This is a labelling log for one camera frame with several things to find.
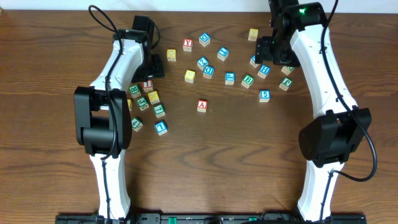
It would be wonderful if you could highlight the green L block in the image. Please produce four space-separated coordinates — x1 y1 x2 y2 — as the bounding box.
153 103 165 118

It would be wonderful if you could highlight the yellow block far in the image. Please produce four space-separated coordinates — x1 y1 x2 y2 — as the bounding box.
248 28 259 42

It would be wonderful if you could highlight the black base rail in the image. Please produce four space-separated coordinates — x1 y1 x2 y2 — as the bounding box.
55 212 367 224

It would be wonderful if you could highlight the blue X block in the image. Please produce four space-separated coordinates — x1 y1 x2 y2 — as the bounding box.
250 55 259 68

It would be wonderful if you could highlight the blue P block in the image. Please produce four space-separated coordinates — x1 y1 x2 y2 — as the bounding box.
225 72 235 85

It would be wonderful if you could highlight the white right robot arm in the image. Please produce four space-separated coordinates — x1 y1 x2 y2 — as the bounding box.
255 0 372 223

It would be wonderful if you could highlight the green j block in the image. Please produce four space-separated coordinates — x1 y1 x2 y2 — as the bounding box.
279 77 293 91
136 96 149 111

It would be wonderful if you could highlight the green B block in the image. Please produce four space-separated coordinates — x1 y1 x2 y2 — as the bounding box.
241 74 254 88

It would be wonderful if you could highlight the yellow S block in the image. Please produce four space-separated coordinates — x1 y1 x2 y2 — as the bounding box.
184 70 196 83

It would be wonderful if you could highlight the blue T block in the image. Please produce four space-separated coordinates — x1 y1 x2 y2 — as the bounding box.
154 121 168 136

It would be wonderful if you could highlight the green r block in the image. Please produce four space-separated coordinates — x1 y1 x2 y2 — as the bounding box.
129 85 142 98
281 66 294 75

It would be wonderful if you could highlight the green 4 block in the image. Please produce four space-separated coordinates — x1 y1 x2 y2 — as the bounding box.
131 118 143 132

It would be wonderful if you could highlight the blue D block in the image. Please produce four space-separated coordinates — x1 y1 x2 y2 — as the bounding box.
203 66 215 79

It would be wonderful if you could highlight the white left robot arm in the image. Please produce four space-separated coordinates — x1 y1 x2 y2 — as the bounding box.
74 16 165 223

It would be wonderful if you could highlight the red Y block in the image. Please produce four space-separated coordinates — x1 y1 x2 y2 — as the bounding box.
183 39 193 52

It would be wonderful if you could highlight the blue 5 block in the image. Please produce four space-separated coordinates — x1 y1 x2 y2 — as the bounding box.
259 90 271 103

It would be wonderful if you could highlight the green R block right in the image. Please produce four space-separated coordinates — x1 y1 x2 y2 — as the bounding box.
281 66 294 75

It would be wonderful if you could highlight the yellow G block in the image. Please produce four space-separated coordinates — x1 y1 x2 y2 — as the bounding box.
127 99 133 111

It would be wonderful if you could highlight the blue H block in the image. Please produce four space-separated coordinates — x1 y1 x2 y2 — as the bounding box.
257 65 271 79

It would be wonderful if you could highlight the blue J block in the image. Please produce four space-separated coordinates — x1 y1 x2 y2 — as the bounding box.
217 47 229 61

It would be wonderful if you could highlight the yellow K block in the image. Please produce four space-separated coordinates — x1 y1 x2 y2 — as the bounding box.
148 91 160 105

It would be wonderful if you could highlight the red A block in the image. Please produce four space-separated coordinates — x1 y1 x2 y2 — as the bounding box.
197 100 208 113

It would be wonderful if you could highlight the blue 2 block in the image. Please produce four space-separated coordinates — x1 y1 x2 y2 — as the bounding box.
197 57 209 71

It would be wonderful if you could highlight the red I block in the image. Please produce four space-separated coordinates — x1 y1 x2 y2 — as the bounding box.
142 80 154 93

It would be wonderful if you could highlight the green J block right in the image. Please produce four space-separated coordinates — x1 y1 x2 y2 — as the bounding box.
279 77 293 91

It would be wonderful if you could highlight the yellow O block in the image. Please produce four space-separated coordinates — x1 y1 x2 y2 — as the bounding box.
167 49 177 62

